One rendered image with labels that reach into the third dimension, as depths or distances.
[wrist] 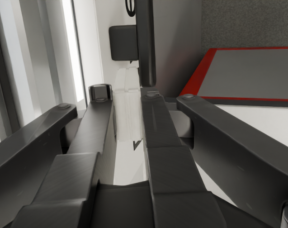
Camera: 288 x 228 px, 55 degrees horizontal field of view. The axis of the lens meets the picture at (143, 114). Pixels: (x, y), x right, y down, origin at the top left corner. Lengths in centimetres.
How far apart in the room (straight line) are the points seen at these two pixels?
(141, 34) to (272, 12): 93
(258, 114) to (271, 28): 77
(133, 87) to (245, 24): 99
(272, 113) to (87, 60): 25
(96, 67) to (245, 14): 94
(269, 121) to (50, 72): 28
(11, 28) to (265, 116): 31
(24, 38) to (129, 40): 9
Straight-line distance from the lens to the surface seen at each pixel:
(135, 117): 15
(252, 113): 38
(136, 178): 37
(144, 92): 17
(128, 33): 22
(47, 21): 19
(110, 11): 24
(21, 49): 17
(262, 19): 113
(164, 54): 49
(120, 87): 15
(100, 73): 22
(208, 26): 113
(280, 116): 39
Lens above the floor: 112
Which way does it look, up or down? 63 degrees down
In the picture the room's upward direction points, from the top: 139 degrees counter-clockwise
